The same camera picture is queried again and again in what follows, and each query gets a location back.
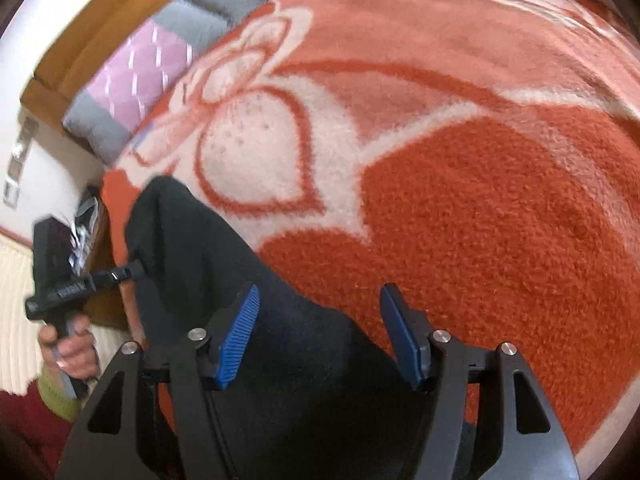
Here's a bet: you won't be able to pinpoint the person's left forearm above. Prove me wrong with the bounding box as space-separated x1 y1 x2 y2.
0 365 86 480

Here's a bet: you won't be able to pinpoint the person's left hand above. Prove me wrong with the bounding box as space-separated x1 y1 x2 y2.
38 321 101 383

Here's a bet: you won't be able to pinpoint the wall switch panel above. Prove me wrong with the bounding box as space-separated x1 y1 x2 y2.
2 117 40 208

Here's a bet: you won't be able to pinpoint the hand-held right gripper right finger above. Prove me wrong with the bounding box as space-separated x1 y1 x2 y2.
379 283 582 480

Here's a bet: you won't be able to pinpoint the pink grey pillow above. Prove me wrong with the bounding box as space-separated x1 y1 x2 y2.
62 0 341 166

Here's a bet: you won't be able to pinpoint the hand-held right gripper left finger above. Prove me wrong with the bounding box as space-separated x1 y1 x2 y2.
54 283 261 480

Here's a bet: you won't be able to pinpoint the orange floral blanket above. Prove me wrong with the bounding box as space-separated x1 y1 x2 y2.
100 0 640 471

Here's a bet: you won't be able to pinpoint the black pants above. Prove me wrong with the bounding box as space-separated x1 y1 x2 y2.
125 176 481 480

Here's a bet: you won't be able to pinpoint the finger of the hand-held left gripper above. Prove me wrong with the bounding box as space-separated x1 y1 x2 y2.
114 260 147 285

